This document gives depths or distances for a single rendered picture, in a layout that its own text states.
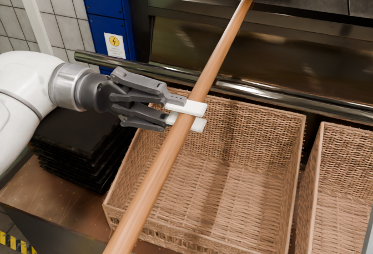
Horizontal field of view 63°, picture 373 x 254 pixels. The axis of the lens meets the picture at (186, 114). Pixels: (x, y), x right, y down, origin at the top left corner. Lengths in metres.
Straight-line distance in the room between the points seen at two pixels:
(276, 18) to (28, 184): 1.06
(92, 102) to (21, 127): 0.13
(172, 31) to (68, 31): 0.44
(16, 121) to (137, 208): 0.29
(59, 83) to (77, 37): 0.72
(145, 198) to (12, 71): 0.37
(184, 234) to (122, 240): 0.56
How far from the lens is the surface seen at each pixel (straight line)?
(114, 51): 1.21
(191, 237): 0.96
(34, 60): 0.67
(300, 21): 0.97
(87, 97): 0.59
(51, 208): 1.24
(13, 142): 0.62
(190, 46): 1.09
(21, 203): 1.30
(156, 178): 0.45
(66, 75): 0.62
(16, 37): 1.56
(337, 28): 0.98
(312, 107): 0.66
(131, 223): 0.42
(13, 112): 0.62
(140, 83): 0.54
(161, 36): 1.12
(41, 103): 0.64
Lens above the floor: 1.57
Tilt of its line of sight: 43 degrees down
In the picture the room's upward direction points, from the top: straight up
